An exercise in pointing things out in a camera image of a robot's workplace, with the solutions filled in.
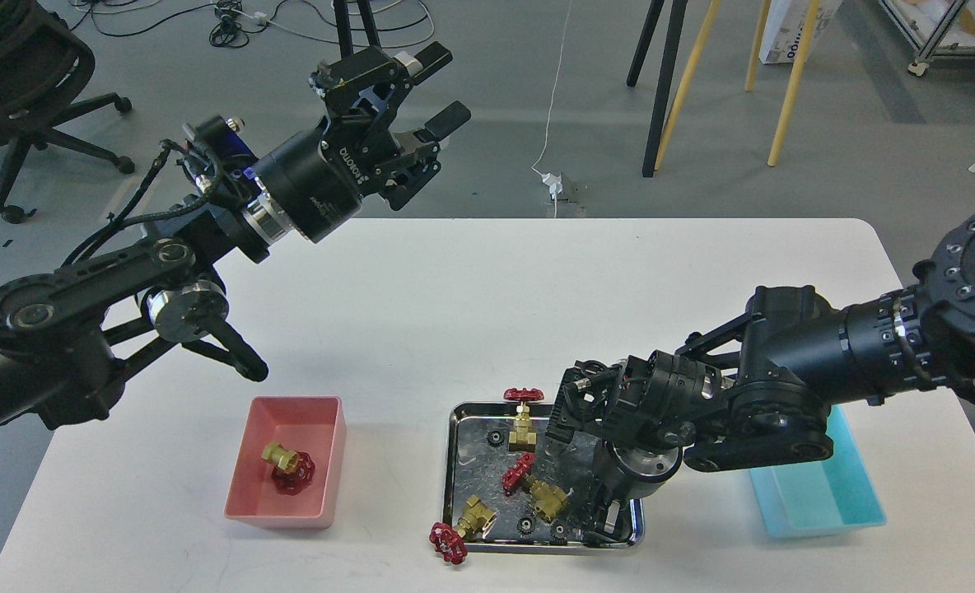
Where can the black gear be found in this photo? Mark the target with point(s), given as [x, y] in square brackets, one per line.
[495, 438]
[559, 535]
[526, 526]

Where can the cardboard box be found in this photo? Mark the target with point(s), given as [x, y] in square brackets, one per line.
[785, 24]

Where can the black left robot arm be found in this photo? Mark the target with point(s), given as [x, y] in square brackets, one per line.
[71, 339]

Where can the black stool legs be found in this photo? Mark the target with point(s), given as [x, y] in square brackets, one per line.
[668, 60]

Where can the black office chair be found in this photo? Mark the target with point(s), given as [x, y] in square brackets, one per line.
[43, 67]

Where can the pink plastic box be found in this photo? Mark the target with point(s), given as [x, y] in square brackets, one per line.
[315, 425]

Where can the aluminium frame cart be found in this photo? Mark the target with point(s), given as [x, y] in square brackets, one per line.
[934, 29]

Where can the black gear bottom right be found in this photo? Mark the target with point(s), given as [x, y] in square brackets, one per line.
[559, 535]

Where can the metal tray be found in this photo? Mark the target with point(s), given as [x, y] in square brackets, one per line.
[474, 468]

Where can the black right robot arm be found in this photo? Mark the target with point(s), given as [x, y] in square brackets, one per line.
[758, 390]

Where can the black tripod leg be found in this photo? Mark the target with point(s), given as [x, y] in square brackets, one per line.
[344, 27]

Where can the brass valve top of tray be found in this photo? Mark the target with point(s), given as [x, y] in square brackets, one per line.
[522, 435]

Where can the brass valve tray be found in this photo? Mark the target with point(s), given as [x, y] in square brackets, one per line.
[450, 540]
[548, 500]

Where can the brass valve red handwheel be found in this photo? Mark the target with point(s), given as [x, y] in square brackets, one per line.
[292, 470]

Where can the brass valve tray bottom left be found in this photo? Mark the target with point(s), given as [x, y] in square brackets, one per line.
[450, 540]

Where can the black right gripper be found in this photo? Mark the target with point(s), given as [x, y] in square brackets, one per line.
[611, 483]

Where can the yellow wooden stool legs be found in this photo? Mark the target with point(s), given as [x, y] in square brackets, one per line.
[673, 106]

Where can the black gear top left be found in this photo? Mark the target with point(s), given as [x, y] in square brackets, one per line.
[495, 438]

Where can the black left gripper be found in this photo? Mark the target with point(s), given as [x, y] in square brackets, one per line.
[316, 180]

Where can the brass valve tray centre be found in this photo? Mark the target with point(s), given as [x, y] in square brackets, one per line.
[548, 500]

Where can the blue plastic box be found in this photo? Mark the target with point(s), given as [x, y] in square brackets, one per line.
[821, 498]

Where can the black gear bottom centre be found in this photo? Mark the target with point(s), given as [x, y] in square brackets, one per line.
[526, 526]

